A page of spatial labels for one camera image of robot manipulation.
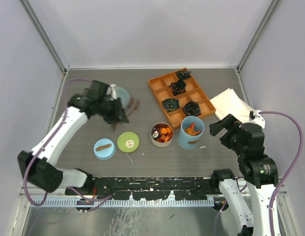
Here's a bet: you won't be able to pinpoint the pile of food pieces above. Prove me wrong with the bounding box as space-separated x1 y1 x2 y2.
152 125 174 143

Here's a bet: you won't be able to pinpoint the white folded cloth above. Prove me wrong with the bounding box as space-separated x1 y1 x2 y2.
210 88 253 123

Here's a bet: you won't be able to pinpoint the orange wooden compartment tray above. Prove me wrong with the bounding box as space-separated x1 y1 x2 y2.
148 68 216 129

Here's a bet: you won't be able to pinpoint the metal tongs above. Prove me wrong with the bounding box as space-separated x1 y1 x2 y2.
125 97 140 118

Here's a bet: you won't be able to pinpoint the grey-blue plate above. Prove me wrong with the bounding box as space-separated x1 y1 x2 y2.
116 87 131 111

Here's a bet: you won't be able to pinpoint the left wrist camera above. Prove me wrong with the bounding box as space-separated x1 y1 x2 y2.
87 80 118 101

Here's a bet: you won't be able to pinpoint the rolled black tie right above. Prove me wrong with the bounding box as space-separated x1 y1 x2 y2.
183 101 201 117

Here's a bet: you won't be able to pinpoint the blue cylindrical lunch container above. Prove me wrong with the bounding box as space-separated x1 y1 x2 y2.
178 116 205 149

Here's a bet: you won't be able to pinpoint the green round lid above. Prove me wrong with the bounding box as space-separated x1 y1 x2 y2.
117 131 140 153

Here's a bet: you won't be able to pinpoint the slotted cable duct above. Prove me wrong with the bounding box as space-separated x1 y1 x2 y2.
43 197 214 208

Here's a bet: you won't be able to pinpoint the rolled dark tie top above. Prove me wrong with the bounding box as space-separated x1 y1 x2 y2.
176 70 191 81

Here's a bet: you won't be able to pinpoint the rolled dark tie middle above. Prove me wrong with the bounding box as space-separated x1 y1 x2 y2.
169 80 186 96

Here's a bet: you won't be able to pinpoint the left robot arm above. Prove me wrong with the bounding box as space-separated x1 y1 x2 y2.
17 94 131 195

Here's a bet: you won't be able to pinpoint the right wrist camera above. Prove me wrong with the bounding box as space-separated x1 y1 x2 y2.
241 110 265 148

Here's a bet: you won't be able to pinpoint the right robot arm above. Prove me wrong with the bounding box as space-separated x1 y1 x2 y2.
210 114 281 236

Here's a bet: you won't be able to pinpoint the silver metal bowl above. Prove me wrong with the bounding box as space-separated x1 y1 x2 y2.
151 122 174 148

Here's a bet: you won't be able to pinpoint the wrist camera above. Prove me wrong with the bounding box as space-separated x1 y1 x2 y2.
241 110 265 148
87 80 118 101

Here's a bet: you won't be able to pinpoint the blue lid with strap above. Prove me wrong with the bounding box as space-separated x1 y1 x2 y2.
93 138 116 160

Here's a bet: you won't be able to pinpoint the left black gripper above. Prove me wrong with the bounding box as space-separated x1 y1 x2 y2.
98 97 128 124

